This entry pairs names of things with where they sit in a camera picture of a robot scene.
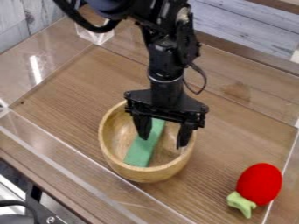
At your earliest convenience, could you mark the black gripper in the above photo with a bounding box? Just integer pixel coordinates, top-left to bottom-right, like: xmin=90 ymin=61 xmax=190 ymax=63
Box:
xmin=124 ymin=75 xmax=210 ymax=148

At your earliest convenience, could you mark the brown wooden bowl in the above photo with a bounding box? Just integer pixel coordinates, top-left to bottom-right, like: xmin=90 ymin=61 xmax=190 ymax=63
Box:
xmin=98 ymin=101 xmax=196 ymax=183

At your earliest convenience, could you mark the green rectangular block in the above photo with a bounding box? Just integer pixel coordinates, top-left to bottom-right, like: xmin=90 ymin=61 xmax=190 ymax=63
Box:
xmin=123 ymin=118 xmax=166 ymax=167

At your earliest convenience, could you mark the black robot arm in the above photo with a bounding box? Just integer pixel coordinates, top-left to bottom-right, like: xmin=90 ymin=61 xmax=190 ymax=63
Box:
xmin=87 ymin=0 xmax=210 ymax=148

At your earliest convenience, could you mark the red plush radish toy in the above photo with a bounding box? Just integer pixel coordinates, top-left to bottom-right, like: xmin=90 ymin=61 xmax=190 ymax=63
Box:
xmin=227 ymin=163 xmax=283 ymax=219

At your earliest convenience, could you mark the clear acrylic fence panel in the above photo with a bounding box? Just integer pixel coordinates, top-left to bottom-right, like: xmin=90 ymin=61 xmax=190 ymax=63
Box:
xmin=0 ymin=103 xmax=195 ymax=224

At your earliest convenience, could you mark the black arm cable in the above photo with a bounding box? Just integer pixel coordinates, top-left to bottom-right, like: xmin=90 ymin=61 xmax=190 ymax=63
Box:
xmin=182 ymin=62 xmax=208 ymax=95

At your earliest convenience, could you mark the clear acrylic corner bracket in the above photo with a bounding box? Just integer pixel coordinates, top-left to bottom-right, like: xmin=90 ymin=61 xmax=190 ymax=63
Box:
xmin=75 ymin=24 xmax=115 ymax=46

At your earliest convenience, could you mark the black metal table frame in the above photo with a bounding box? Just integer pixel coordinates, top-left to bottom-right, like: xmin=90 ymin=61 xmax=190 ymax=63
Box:
xmin=0 ymin=174 xmax=68 ymax=224

